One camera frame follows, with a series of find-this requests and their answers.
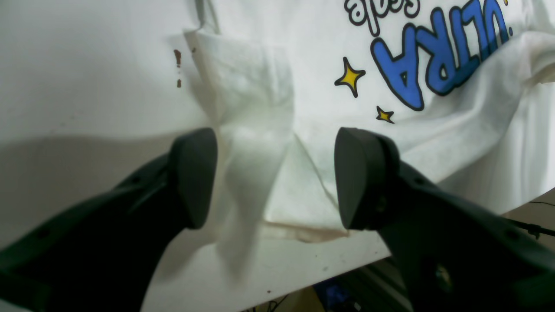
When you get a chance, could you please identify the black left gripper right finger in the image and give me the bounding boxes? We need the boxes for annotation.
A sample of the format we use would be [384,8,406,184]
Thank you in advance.
[334,127,555,312]

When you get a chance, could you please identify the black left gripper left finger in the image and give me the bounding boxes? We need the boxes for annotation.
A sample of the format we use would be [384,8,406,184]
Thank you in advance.
[0,128,218,312]

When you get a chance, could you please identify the white printed t-shirt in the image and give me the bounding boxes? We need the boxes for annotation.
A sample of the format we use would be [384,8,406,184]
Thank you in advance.
[186,0,554,278]

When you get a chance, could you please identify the black tripod stand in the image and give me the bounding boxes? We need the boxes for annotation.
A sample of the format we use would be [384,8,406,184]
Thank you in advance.
[503,198,555,240]

